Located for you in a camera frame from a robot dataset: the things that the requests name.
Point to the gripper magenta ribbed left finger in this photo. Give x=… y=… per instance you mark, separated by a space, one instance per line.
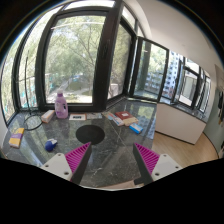
x=70 y=166

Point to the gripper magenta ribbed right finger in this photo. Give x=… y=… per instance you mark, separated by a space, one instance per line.
x=153 y=166

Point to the blue and white mouse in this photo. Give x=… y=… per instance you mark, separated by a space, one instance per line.
x=50 y=145

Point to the round black mouse pad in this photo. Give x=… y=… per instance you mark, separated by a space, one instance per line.
x=90 y=133

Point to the blue and white box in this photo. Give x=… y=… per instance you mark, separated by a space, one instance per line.
x=136 y=128

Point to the white flat card box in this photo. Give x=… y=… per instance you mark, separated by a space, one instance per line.
x=77 y=117

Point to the tan flat box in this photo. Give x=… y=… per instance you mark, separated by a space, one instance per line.
x=129 y=121

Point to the small orange white box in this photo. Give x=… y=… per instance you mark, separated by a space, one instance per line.
x=47 y=116

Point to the colourful flat booklet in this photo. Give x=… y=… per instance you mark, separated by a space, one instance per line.
x=91 y=116

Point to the red book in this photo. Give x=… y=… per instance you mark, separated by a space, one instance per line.
x=123 y=115

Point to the purple plastic bottle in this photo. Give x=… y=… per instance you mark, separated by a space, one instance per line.
x=61 y=107

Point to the yellow and purple box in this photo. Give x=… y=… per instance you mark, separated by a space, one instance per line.
x=16 y=138

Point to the striped thin box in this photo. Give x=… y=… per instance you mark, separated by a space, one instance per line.
x=116 y=119

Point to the black window frame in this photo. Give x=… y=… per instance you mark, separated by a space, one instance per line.
x=100 y=39

